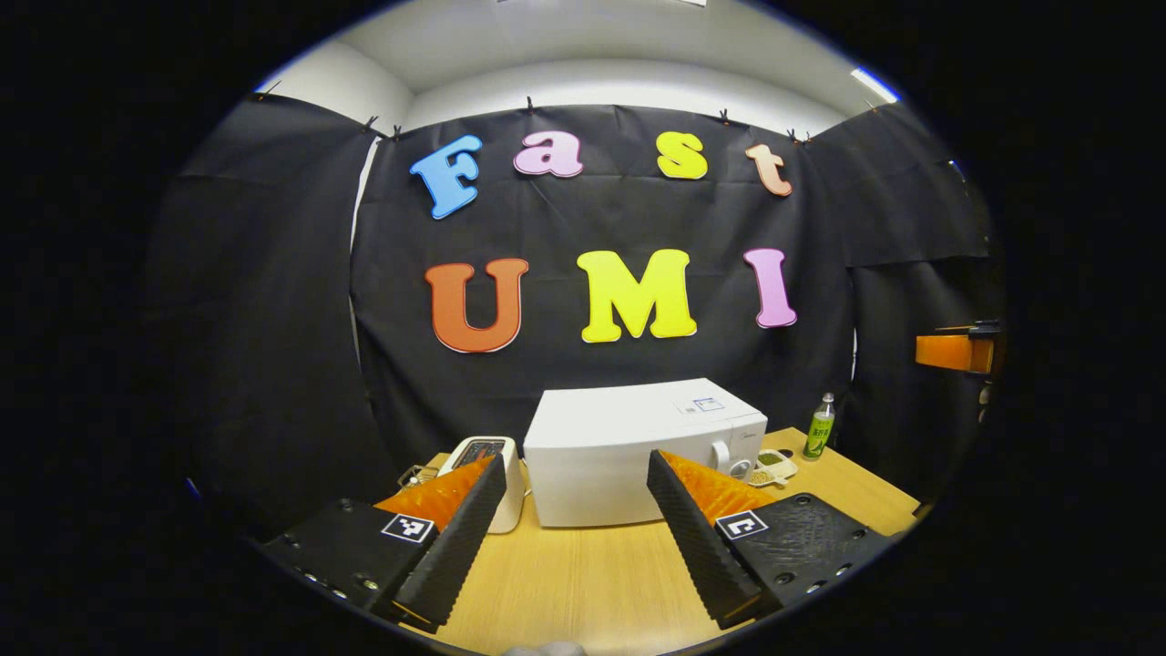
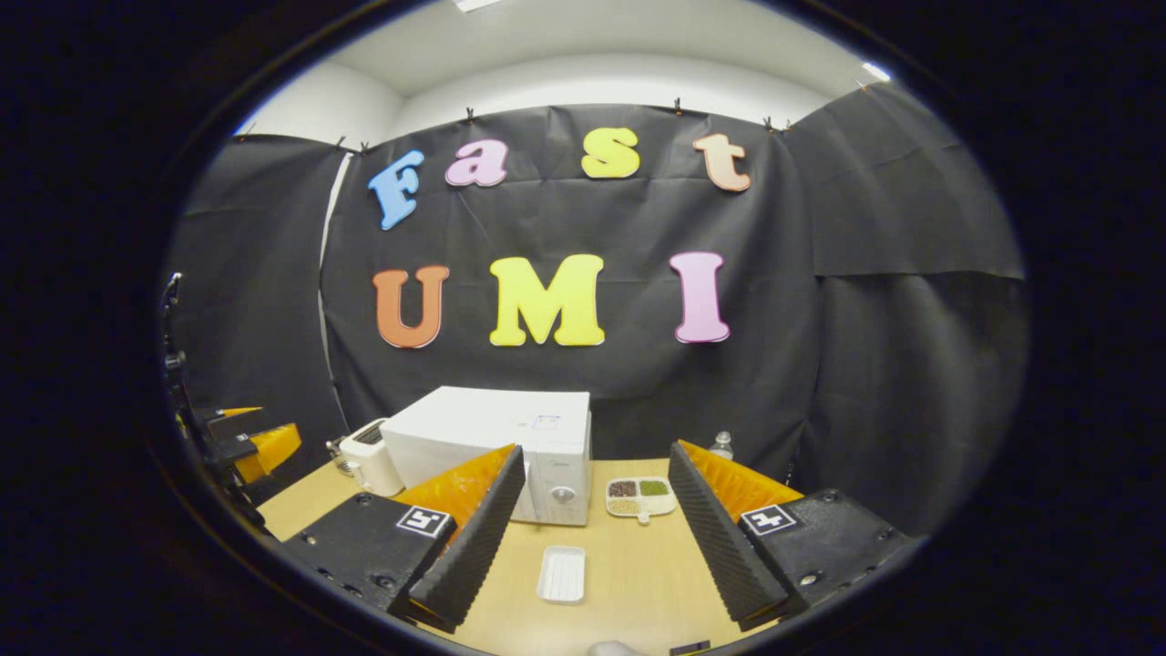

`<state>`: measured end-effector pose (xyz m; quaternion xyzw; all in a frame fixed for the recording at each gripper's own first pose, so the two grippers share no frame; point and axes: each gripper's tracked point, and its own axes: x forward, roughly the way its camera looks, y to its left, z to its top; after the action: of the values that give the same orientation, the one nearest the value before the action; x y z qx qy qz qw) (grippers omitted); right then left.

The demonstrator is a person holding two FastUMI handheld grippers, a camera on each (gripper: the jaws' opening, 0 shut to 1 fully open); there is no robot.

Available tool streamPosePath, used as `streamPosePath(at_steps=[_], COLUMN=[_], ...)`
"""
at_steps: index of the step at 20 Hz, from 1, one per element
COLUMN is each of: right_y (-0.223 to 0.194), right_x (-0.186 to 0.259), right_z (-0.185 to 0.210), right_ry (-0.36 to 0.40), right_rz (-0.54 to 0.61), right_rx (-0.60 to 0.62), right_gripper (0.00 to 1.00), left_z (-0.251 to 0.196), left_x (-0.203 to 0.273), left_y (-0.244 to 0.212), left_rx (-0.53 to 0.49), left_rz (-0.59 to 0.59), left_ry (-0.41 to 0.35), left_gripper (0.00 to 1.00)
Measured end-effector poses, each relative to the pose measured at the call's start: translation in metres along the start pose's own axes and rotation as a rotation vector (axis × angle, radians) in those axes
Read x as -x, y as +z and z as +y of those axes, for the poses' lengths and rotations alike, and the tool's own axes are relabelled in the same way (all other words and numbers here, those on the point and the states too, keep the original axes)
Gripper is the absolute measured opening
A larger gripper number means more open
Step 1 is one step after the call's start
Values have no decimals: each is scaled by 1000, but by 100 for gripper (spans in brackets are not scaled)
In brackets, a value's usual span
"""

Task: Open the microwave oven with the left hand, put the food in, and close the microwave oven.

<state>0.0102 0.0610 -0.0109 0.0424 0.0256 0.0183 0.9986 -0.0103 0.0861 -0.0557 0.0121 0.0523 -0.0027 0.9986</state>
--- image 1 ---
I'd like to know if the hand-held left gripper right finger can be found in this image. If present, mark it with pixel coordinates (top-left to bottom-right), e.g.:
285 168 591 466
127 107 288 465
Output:
647 448 894 630

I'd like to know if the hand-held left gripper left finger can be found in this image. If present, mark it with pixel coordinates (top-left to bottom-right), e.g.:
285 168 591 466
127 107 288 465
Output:
260 454 507 634

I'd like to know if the white microwave oven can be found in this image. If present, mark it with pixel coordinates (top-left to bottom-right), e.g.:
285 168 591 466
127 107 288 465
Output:
523 378 769 528

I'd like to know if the white toaster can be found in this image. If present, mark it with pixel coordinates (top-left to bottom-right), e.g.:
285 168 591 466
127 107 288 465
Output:
437 436 527 535

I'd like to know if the white divided dish of grains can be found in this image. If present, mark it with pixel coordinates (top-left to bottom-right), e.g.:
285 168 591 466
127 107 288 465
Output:
745 449 799 488

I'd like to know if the green drink bottle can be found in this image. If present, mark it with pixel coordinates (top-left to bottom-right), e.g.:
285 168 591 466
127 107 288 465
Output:
803 393 836 461

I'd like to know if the ceiling light panel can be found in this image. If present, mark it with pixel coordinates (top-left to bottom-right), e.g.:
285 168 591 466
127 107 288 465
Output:
852 67 901 104

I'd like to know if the black backdrop cloth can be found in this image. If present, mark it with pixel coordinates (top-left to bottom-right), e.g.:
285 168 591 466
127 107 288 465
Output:
146 91 1007 538

